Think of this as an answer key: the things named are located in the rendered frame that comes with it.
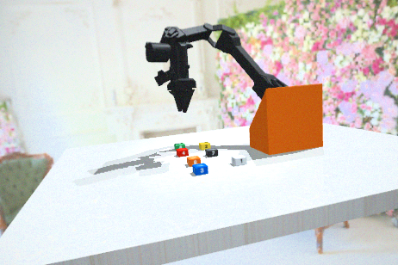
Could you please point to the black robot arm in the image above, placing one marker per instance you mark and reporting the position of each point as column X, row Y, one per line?
column 175, row 42

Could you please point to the green block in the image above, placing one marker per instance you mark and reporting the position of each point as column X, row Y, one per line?
column 179, row 146

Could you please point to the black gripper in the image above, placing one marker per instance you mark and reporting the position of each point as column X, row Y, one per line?
column 181, row 89

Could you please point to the blue block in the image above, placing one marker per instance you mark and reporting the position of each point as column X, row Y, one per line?
column 200, row 169

